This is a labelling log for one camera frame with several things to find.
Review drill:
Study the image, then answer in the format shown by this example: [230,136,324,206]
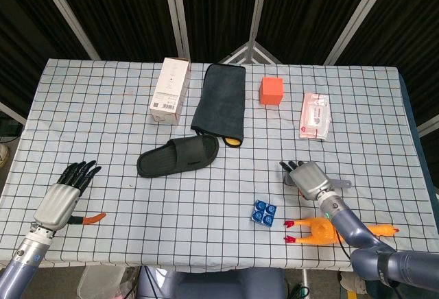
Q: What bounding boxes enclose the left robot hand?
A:
[32,160,107,232]

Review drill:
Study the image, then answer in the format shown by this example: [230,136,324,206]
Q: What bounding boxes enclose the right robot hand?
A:
[279,160,335,201]

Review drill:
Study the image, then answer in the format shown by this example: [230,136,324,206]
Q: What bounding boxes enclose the grey tool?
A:
[283,170,353,190]

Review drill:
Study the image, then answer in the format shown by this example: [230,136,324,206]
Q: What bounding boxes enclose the black rubber slipper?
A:
[136,134,220,178]

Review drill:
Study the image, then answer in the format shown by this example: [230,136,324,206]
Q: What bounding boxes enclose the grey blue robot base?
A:
[137,267,287,299]

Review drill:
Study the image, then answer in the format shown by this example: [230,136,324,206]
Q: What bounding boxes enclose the yellow rubber chicken toy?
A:
[283,216,401,247]

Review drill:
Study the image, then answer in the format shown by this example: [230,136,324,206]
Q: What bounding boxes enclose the blue building block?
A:
[251,200,277,227]

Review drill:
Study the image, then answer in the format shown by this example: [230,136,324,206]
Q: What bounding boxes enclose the pink white wipes packet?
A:
[298,92,332,141]

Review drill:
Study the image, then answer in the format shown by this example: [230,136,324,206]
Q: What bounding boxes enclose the clear plastic container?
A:
[77,265,130,299]

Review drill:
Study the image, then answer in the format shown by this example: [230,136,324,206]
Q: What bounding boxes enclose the checkered tablecloth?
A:
[0,58,439,274]

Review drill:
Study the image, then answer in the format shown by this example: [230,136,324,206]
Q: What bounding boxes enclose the orange cube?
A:
[259,76,285,106]

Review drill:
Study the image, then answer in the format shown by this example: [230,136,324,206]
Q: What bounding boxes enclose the dark grey folded towel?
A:
[190,62,247,149]

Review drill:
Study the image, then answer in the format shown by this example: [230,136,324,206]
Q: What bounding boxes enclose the dark blue table skirt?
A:
[397,72,421,139]

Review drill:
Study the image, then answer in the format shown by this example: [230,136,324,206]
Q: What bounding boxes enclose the white metal screen foot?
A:
[219,40,283,64]

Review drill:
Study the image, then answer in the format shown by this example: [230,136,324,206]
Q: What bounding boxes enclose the white cardboard box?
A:
[149,57,192,126]

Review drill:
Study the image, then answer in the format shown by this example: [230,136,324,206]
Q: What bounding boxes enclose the black folding screen white frames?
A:
[0,0,439,139]

